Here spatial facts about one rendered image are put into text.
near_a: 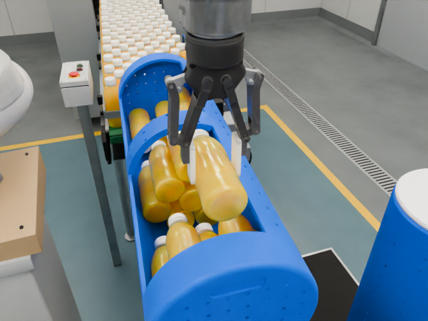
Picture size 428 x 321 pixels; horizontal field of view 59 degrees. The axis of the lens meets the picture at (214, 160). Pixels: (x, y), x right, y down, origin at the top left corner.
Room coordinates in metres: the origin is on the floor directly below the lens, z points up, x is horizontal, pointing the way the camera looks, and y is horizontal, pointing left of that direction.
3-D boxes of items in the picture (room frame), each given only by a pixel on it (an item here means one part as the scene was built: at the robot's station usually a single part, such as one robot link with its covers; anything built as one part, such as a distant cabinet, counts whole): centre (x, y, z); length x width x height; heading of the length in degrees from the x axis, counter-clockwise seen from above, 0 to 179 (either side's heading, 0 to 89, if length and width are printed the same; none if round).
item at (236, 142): (0.50, -0.04, 1.31); 0.03 x 0.01 x 0.07; 14
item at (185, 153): (0.47, 0.05, 1.34); 0.03 x 0.01 x 0.05; 104
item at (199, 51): (0.49, 0.00, 1.47); 0.08 x 0.07 x 0.09; 104
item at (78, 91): (1.36, 0.52, 1.05); 0.20 x 0.10 x 0.10; 14
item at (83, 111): (1.36, 0.52, 0.50); 0.04 x 0.04 x 1.00; 14
